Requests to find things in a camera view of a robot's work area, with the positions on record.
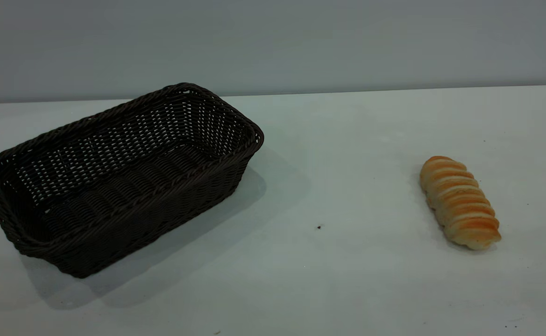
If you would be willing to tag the black woven wicker basket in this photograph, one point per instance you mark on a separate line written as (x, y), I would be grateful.
(128, 196)

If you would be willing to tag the ridged golden bread loaf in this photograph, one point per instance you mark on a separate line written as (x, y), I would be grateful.
(459, 201)

